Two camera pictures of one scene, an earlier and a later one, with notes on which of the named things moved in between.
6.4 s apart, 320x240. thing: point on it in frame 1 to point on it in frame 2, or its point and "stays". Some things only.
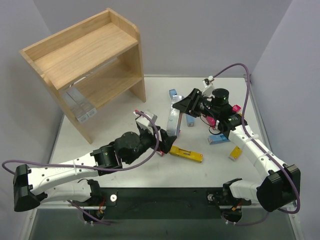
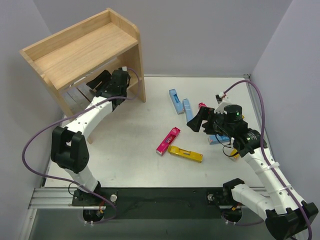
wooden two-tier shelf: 101,55 stays
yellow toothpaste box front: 195,156 stays
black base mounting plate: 166,203 stays
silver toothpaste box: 79,113 stays
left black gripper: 160,139 to 105,84
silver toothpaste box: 175,117 to 87,91
